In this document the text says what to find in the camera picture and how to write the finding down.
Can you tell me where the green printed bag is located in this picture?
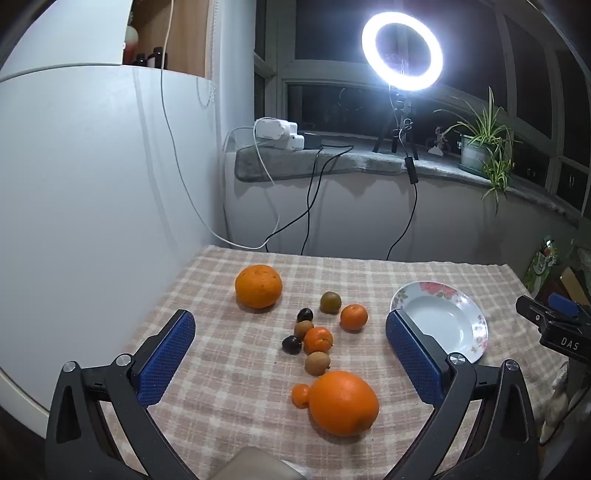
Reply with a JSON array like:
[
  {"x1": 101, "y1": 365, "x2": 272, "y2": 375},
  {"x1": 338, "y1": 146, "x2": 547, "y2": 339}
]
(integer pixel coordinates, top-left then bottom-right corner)
[{"x1": 522, "y1": 237, "x2": 559, "y2": 297}]

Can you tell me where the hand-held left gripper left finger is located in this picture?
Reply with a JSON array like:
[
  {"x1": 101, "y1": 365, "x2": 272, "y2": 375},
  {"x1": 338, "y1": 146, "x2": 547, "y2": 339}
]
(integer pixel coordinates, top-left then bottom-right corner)
[{"x1": 45, "y1": 309, "x2": 197, "y2": 480}]

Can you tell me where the black tripod stand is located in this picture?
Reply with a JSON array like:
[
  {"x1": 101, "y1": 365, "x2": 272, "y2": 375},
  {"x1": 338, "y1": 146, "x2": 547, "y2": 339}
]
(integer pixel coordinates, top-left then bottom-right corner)
[{"x1": 372, "y1": 88, "x2": 421, "y2": 161}]

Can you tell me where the speckled large orange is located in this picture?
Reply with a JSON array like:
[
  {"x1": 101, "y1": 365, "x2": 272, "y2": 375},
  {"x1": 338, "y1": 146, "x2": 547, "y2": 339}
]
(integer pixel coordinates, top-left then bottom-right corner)
[{"x1": 235, "y1": 264, "x2": 283, "y2": 309}]

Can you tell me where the white crumpled cloth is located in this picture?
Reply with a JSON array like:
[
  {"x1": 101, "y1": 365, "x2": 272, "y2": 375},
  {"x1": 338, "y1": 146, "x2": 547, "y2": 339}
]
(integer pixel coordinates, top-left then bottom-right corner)
[{"x1": 539, "y1": 362, "x2": 579, "y2": 440}]

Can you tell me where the white floral plate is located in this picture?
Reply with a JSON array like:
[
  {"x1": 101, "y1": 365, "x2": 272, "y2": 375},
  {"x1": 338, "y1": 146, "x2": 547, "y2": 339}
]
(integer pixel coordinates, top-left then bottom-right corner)
[{"x1": 389, "y1": 281, "x2": 489, "y2": 365}]

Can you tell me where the window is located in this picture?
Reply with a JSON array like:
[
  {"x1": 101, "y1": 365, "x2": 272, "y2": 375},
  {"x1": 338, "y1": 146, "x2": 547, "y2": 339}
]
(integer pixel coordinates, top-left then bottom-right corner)
[{"x1": 254, "y1": 0, "x2": 591, "y2": 222}]

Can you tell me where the cardboard box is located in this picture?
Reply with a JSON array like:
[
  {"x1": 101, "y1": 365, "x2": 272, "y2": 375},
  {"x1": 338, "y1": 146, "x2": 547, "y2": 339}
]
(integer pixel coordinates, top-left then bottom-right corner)
[{"x1": 558, "y1": 265, "x2": 591, "y2": 306}]

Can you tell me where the white power strip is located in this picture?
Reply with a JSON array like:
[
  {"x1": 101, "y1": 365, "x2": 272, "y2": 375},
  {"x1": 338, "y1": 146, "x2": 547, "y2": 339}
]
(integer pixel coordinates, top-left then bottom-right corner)
[{"x1": 254, "y1": 117, "x2": 306, "y2": 151}]

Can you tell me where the pink checked tablecloth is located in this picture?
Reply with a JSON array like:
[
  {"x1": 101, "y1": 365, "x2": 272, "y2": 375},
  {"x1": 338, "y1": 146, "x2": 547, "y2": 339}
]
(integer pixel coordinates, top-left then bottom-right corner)
[{"x1": 99, "y1": 244, "x2": 568, "y2": 480}]

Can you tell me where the black cable with inline switch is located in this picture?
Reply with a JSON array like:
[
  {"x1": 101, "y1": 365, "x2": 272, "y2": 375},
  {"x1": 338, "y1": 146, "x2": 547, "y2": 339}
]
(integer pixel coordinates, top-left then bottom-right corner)
[{"x1": 386, "y1": 90, "x2": 419, "y2": 262}]

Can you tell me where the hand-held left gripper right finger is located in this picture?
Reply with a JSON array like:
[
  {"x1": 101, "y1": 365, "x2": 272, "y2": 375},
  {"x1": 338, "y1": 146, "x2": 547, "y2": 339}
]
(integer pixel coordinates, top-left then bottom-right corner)
[{"x1": 383, "y1": 309, "x2": 540, "y2": 480}]

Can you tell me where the short white cable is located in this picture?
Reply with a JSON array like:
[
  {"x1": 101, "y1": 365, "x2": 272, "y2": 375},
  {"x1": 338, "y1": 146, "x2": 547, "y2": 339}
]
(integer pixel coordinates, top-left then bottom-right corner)
[{"x1": 222, "y1": 126, "x2": 257, "y2": 246}]

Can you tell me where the smooth large orange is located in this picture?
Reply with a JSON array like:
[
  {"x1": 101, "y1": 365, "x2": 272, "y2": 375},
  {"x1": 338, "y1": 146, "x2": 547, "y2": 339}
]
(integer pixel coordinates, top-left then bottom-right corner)
[{"x1": 308, "y1": 370, "x2": 380, "y2": 438}]

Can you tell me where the small mandarin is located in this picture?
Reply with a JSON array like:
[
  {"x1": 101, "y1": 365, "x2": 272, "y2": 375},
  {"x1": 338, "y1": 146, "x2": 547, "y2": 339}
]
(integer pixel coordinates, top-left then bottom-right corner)
[
  {"x1": 340, "y1": 304, "x2": 369, "y2": 332},
  {"x1": 303, "y1": 326, "x2": 334, "y2": 355}
]

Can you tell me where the white ring light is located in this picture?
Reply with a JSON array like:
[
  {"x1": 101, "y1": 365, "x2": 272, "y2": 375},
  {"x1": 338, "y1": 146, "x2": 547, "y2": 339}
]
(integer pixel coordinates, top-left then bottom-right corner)
[{"x1": 361, "y1": 11, "x2": 444, "y2": 90}]

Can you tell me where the white refrigerator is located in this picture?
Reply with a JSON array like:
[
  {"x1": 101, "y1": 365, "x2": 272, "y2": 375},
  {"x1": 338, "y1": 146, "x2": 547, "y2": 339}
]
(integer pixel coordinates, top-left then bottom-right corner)
[{"x1": 0, "y1": 0, "x2": 232, "y2": 416}]

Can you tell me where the potted spider plant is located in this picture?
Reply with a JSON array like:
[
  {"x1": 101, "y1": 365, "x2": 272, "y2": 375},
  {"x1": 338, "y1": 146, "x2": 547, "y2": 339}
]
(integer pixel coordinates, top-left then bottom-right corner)
[{"x1": 434, "y1": 87, "x2": 522, "y2": 214}]

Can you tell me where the long white cable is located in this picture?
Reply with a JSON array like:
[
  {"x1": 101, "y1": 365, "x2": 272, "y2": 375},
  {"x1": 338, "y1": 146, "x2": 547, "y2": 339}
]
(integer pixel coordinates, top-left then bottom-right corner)
[{"x1": 159, "y1": 0, "x2": 280, "y2": 251}]

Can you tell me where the tiny mandarin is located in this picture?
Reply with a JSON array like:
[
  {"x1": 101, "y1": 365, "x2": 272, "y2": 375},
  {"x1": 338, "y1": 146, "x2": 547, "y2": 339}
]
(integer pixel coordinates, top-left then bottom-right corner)
[{"x1": 291, "y1": 383, "x2": 313, "y2": 409}]

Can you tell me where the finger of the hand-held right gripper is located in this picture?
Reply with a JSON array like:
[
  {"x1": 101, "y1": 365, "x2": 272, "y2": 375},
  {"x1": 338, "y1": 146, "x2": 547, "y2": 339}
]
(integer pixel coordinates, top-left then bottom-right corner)
[
  {"x1": 516, "y1": 295, "x2": 557, "y2": 329},
  {"x1": 549, "y1": 292, "x2": 591, "y2": 320}
]

